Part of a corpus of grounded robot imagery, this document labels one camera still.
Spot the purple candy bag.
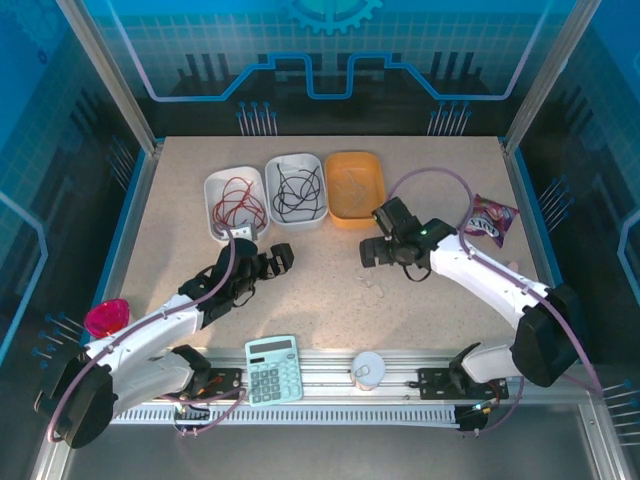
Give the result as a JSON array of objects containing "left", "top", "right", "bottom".
[{"left": 464, "top": 193, "right": 520, "bottom": 250}]

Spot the aluminium side rail blue edge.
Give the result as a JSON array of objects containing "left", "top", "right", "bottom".
[
  {"left": 82, "top": 142, "right": 164, "bottom": 364},
  {"left": 499, "top": 139, "right": 576, "bottom": 364}
]

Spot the white tin can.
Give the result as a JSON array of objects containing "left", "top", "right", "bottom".
[{"left": 349, "top": 350, "right": 387, "bottom": 394}]

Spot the thin black cable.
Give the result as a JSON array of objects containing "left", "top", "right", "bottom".
[{"left": 272, "top": 169, "right": 301, "bottom": 224}]

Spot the aluminium table rail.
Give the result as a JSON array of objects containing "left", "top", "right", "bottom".
[{"left": 59, "top": 347, "right": 601, "bottom": 406}]

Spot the white plastic bin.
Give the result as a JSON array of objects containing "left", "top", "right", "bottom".
[
  {"left": 263, "top": 152, "right": 329, "bottom": 232},
  {"left": 203, "top": 165, "right": 271, "bottom": 244}
]

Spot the thin white cable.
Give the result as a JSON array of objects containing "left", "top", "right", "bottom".
[
  {"left": 357, "top": 273, "right": 387, "bottom": 301},
  {"left": 333, "top": 168, "right": 370, "bottom": 219}
]

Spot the pink plastic cup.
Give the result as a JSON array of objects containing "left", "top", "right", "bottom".
[{"left": 83, "top": 298, "right": 132, "bottom": 339}]

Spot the wire bundle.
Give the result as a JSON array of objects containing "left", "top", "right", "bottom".
[{"left": 292, "top": 167, "right": 324, "bottom": 221}]

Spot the aluminium frame post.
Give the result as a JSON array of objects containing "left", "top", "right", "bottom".
[
  {"left": 55, "top": 0, "right": 164, "bottom": 154},
  {"left": 502, "top": 0, "right": 589, "bottom": 154}
]

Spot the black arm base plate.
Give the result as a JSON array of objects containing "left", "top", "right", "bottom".
[
  {"left": 159, "top": 367, "right": 247, "bottom": 401},
  {"left": 417, "top": 367, "right": 510, "bottom": 401}
]

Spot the thin red cable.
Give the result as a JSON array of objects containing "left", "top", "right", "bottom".
[
  {"left": 222, "top": 175, "right": 266, "bottom": 226},
  {"left": 212, "top": 174, "right": 266, "bottom": 229}
]

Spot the orange plastic bin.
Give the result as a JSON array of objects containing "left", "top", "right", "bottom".
[{"left": 323, "top": 151, "right": 388, "bottom": 231}]

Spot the black electronics board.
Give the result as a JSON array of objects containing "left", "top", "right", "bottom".
[
  {"left": 457, "top": 401, "right": 490, "bottom": 437},
  {"left": 172, "top": 397, "right": 211, "bottom": 439}
]

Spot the light blue calculator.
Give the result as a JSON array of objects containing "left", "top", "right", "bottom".
[{"left": 243, "top": 333, "right": 304, "bottom": 407}]

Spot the white slotted cable duct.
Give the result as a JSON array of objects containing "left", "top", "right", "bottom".
[{"left": 109, "top": 404, "right": 460, "bottom": 427}]

